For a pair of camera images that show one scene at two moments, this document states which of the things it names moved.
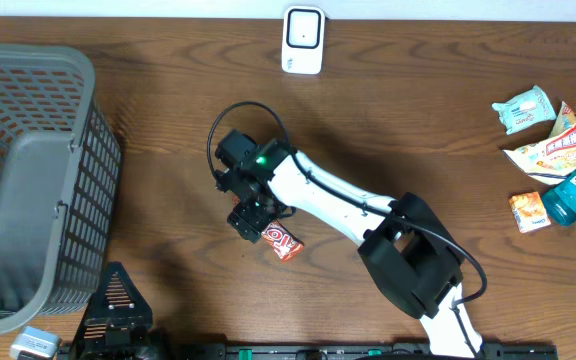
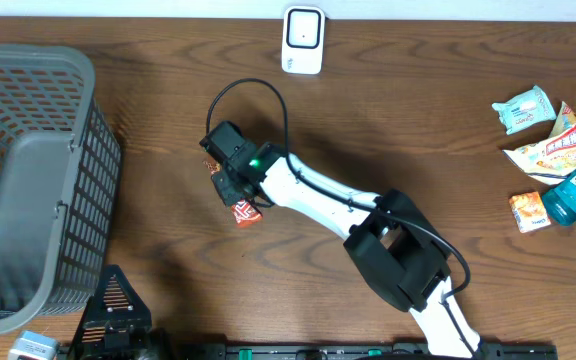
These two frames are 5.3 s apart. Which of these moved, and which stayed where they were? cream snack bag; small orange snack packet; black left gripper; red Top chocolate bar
Moved: red Top chocolate bar
Stayed: cream snack bag; black left gripper; small orange snack packet
